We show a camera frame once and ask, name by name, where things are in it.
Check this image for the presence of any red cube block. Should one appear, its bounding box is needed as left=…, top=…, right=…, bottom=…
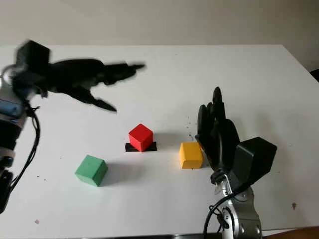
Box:
left=128, top=123, right=154, bottom=152

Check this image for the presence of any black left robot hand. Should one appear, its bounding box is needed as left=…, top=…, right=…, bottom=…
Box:
left=37, top=58, right=147, bottom=114

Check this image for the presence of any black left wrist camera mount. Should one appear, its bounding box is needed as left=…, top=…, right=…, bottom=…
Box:
left=13, top=39, right=50, bottom=83

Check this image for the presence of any yellow cube block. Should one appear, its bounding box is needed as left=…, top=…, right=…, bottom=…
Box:
left=179, top=142, right=204, bottom=170

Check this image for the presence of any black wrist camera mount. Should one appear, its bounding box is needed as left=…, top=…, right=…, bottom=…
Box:
left=13, top=39, right=50, bottom=83
left=228, top=136, right=278, bottom=192

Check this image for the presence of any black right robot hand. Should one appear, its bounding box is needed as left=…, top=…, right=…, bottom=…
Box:
left=195, top=86, right=241, bottom=185

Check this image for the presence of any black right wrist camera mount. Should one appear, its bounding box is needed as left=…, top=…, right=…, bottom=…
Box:
left=228, top=136, right=278, bottom=192

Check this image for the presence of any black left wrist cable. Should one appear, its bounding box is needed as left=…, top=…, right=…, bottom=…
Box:
left=9, top=99, right=42, bottom=190

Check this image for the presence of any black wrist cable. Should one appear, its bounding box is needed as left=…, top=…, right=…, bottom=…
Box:
left=203, top=184, right=250, bottom=239
left=9, top=99, right=42, bottom=190

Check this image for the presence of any green cube block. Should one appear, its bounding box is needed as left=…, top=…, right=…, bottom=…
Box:
left=74, top=154, right=109, bottom=187

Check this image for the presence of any black tape strip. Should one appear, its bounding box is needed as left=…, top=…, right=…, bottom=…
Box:
left=124, top=142, right=158, bottom=152

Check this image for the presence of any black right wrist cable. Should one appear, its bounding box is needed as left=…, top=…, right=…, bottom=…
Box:
left=203, top=184, right=250, bottom=239

